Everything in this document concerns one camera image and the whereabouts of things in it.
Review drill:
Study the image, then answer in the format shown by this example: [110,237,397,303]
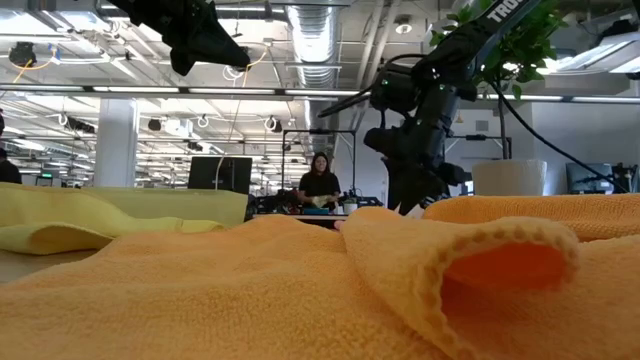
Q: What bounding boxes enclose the large orange microfiber towel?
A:
[0,205,640,360]

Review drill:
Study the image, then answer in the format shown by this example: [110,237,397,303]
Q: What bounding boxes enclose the black ceiling-mounted device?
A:
[8,41,38,68]

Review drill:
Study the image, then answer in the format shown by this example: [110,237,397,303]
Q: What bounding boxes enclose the silver ventilation duct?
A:
[284,4,346,146]

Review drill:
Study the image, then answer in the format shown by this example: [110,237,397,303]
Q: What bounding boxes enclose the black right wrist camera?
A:
[317,63,419,120]

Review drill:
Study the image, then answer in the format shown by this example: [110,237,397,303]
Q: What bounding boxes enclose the white building pillar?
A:
[93,97,140,189]

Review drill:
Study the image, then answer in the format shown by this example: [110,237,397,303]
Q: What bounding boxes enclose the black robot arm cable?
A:
[488,79,632,195]

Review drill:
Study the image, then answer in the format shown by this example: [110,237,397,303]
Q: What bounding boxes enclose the black computer monitor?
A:
[187,156,253,195]

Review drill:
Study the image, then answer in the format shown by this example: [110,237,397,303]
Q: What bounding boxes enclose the person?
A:
[0,112,23,185]
[298,152,342,209]

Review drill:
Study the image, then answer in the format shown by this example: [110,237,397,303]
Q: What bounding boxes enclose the yellow microfiber towel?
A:
[0,182,226,256]

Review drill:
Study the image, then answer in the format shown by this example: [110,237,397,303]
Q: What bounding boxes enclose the long ceiling light bar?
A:
[0,83,371,101]

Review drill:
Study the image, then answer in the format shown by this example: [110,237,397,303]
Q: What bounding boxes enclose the white plant pot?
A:
[471,158,548,197]

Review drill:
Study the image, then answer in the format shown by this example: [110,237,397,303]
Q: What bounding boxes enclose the green leafy potted tree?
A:
[428,0,570,161]

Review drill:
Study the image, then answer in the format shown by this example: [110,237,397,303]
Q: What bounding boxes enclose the dark desk monitor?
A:
[565,162,614,195]

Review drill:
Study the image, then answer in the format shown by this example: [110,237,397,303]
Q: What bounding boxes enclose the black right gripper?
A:
[363,82,474,217]

